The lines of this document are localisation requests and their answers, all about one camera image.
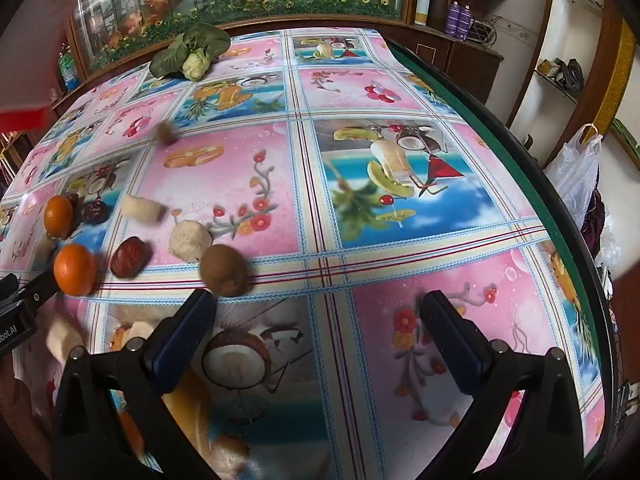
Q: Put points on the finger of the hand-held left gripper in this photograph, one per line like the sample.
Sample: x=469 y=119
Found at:
x=40 y=290

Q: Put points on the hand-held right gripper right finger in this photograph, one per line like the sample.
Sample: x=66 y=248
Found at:
x=450 y=345

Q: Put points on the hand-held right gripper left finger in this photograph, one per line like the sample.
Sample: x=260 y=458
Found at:
x=184 y=342

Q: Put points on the orange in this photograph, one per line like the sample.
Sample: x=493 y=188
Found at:
x=58 y=216
x=75 y=270

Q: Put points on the large beige yam chunk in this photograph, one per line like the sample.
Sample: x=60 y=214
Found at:
x=189 y=241

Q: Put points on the red cardboard box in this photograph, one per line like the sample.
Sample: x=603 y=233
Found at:
x=20 y=120

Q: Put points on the brown kiwi fruit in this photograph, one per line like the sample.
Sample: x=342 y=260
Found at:
x=223 y=271

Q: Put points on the dark rimmed table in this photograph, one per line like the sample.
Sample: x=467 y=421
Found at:
x=550 y=200

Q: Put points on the fruit printed tablecloth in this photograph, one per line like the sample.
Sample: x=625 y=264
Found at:
x=300 y=185

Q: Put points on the white plastic bag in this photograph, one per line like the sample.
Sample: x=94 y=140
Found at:
x=575 y=180

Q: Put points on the green plastic bottle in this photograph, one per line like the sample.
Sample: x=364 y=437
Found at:
x=69 y=72

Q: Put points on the brown wooden cabinet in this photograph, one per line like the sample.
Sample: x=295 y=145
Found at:
x=470 y=67

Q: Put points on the green bok choy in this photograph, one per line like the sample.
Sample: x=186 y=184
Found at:
x=195 y=45

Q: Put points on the purple spray can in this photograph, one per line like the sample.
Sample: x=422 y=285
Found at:
x=454 y=20
x=465 y=24

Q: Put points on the dark wicker basket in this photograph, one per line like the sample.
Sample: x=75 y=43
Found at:
x=482 y=0

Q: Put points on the white wall shelf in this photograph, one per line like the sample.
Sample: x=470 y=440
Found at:
x=560 y=35

